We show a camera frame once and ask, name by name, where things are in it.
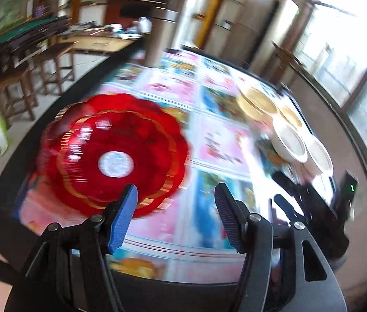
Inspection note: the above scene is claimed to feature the white paper bowl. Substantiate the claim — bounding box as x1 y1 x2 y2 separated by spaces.
270 119 307 164
304 134 334 177

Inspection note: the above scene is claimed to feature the red flower-shaped plastic plate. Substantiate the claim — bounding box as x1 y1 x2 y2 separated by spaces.
57 110 178 209

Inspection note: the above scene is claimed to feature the colourful printed tablecloth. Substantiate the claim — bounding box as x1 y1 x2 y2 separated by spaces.
14 50 337 283

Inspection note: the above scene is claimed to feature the beige plastic bowl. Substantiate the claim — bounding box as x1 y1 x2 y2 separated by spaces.
236 88 279 122
279 106 303 129

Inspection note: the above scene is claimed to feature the red plate with gold characters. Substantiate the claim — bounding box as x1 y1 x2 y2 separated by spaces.
37 93 189 218

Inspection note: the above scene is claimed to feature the dark wooden chair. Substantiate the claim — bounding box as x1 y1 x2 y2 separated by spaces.
261 42 310 87

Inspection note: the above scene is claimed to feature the wooden stool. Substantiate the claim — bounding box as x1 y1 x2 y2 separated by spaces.
30 42 76 96
0 62 38 128

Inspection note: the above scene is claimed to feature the window with metal grille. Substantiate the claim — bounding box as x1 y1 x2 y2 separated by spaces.
293 0 367 163

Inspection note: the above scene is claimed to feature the white air conditioner column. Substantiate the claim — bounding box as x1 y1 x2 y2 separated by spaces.
225 0 300 72

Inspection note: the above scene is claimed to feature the green mahjong table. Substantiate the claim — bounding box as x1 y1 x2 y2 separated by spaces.
0 16 70 66

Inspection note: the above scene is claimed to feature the low wooden cabinet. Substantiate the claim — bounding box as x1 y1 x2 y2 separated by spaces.
57 28 135 54

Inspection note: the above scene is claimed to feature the tall stainless steel thermos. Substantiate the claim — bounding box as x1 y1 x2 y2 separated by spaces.
143 0 195 68

